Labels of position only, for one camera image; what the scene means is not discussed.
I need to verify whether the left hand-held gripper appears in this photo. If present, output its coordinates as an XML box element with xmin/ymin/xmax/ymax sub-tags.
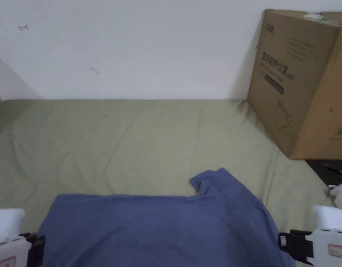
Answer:
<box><xmin>0</xmin><ymin>208</ymin><xmax>46</xmax><ymax>267</ymax></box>

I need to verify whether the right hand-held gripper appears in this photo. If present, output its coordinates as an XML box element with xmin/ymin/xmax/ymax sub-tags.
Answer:
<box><xmin>278</xmin><ymin>205</ymin><xmax>342</xmax><ymax>267</ymax></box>

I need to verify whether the blue shirt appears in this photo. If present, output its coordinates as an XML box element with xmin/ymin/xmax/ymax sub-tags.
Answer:
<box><xmin>37</xmin><ymin>167</ymin><xmax>297</xmax><ymax>267</ymax></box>

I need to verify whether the dark wooden side table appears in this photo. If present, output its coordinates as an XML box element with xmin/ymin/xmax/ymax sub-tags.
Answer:
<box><xmin>306</xmin><ymin>158</ymin><xmax>342</xmax><ymax>195</ymax></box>

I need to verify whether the bed with pale green sheet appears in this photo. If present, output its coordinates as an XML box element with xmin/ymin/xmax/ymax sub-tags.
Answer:
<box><xmin>0</xmin><ymin>98</ymin><xmax>337</xmax><ymax>267</ymax></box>

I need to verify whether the brown cardboard carton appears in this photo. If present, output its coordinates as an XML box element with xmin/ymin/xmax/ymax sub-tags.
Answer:
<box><xmin>246</xmin><ymin>9</ymin><xmax>342</xmax><ymax>161</ymax></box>

